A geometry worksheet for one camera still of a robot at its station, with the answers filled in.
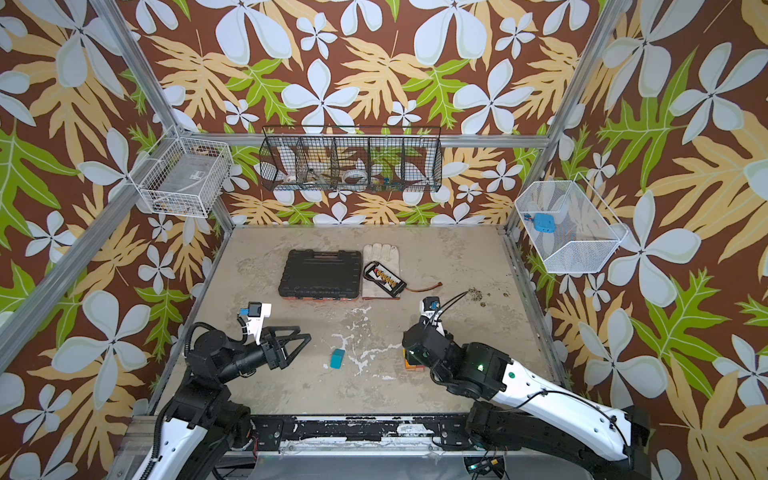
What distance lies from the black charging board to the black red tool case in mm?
46

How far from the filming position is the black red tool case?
975mm

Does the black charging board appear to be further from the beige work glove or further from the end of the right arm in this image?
the end of the right arm

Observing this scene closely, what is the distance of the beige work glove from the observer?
101 centimetres

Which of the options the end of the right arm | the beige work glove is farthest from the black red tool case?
the end of the right arm

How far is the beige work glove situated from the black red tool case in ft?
0.10

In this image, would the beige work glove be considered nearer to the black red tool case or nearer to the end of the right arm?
the black red tool case

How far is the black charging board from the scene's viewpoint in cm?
101

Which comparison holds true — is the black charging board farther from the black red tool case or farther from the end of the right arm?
the end of the right arm
